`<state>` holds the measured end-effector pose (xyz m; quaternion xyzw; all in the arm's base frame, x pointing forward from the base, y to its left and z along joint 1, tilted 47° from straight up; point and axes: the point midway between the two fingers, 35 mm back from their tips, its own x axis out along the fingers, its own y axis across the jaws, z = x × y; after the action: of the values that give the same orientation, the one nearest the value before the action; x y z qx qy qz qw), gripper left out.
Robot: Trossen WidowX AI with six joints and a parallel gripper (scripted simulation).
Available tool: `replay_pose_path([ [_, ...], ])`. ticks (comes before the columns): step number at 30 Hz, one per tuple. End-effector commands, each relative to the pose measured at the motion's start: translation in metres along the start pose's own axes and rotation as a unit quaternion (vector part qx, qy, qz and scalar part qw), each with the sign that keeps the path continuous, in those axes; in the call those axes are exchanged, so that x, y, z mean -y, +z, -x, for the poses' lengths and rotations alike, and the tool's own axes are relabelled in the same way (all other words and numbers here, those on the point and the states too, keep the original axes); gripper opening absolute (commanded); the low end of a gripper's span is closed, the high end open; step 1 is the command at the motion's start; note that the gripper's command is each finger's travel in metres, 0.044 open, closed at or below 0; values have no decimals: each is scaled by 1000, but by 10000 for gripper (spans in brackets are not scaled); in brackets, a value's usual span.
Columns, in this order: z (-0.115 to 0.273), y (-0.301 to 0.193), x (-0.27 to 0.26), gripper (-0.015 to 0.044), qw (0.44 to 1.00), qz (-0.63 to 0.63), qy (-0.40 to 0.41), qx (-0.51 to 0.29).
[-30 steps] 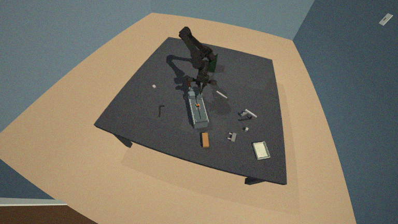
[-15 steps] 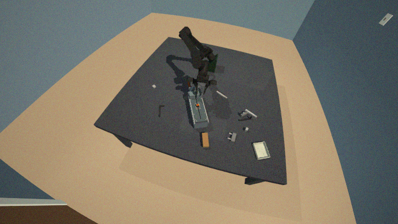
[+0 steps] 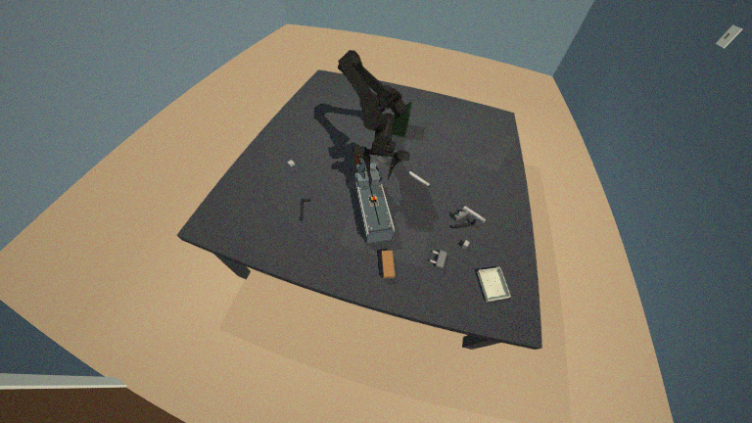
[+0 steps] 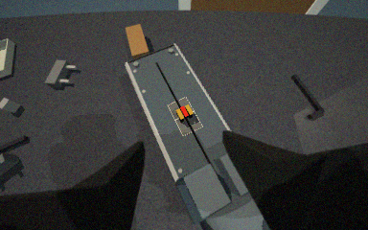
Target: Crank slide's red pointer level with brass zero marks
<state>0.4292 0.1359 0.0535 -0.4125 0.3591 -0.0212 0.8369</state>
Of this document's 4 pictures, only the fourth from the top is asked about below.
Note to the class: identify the cream open tray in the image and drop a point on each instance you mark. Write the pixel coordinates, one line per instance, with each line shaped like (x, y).
(6, 55)

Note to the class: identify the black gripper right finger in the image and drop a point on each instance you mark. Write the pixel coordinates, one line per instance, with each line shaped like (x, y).
(286, 185)

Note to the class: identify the tan rectangular block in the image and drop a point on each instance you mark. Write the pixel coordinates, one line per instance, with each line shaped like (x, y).
(136, 40)

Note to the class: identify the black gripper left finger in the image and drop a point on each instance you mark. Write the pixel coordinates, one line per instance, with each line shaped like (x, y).
(106, 200)

